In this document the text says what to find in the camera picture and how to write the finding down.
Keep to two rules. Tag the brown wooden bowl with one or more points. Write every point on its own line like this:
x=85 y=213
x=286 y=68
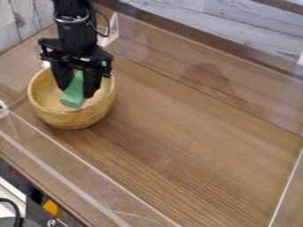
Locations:
x=65 y=109

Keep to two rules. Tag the yellow button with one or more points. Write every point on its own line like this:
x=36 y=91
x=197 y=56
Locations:
x=51 y=208

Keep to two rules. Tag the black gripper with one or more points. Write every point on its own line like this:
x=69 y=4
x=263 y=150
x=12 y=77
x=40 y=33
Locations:
x=73 y=51

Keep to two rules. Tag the clear acrylic tray wall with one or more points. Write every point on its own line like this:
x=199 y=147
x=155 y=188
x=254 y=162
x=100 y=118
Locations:
x=84 y=192

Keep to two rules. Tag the green rectangular block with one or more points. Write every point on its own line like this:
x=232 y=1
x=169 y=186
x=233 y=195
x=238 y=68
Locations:
x=72 y=96

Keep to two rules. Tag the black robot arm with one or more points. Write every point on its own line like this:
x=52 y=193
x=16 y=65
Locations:
x=77 y=7

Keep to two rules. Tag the clear acrylic corner bracket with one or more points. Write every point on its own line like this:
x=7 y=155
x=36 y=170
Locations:
x=109 y=30

